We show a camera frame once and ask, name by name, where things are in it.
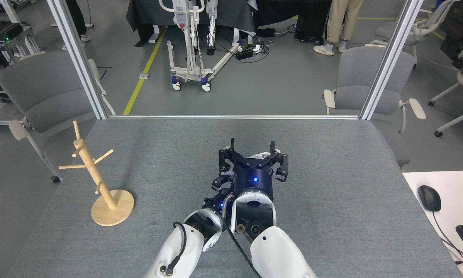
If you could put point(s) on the dark stacked crates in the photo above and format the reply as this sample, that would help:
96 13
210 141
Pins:
453 27

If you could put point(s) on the metal floor socket plate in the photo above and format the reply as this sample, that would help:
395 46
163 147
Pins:
144 76

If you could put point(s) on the dark grey table cloth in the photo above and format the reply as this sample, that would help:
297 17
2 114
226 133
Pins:
231 15

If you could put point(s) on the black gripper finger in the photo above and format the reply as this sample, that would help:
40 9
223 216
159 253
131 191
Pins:
231 160
279 166
225 181

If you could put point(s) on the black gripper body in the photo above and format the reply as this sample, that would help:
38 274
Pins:
254 179
217 200

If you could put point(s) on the grey chair with beige armrests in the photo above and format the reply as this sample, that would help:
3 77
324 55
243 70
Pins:
42 88
358 73

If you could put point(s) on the wooden cup rack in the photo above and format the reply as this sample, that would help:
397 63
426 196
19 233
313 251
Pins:
113 210

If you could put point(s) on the black power strip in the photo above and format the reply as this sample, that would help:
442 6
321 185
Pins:
244 54

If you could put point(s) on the white stand on wheels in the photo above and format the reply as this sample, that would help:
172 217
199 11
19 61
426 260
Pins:
181 15

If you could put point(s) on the black computer mouse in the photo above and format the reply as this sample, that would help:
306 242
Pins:
429 197

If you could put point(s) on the silver aluminium post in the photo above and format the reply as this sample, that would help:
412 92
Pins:
389 58
77 58

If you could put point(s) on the black case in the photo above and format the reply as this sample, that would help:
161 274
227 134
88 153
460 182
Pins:
312 27

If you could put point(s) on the metal equipment cart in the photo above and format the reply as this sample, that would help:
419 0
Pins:
11 31

